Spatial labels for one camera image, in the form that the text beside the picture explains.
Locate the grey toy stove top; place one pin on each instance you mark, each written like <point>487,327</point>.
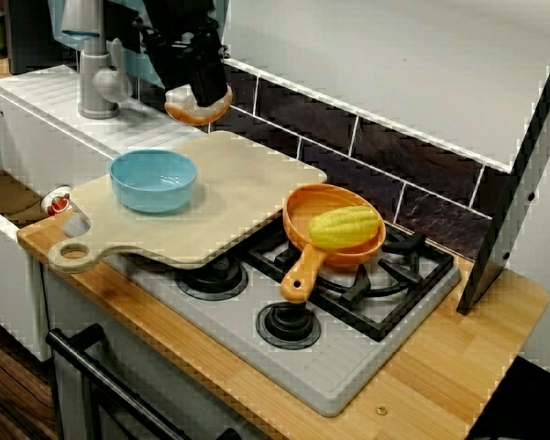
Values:
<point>302,371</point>

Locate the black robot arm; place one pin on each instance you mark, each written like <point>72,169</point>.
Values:
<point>174,14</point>

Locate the black burner grate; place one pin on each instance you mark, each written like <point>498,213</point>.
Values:
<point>394,302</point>

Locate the light blue plastic bowl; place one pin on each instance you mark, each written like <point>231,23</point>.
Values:
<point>151,192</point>

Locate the yellow toy corn cob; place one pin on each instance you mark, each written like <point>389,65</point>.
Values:
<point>344,227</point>

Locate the toy oven door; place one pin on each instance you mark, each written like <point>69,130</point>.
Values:
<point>165,380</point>

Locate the orange toy frying pan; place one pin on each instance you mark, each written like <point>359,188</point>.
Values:
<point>302,220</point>

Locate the brass screw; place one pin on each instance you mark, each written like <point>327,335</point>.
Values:
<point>382,410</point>

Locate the white toy sink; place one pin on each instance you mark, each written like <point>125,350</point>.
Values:
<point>36,137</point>

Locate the red tomato can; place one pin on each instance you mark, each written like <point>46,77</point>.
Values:
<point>57,204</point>

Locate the black equipment box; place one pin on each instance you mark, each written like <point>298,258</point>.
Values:
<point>32,36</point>

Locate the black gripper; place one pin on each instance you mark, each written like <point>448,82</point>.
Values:
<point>183,55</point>

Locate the grey toy faucet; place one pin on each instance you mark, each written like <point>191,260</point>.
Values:
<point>96,82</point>

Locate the light wooden cutting board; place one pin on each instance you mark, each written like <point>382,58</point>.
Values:
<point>238,197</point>

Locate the black upright side panel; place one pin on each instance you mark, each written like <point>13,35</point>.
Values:
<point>509,220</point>

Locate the black stove knob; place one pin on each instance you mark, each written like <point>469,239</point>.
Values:
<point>289,325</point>
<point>215,282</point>

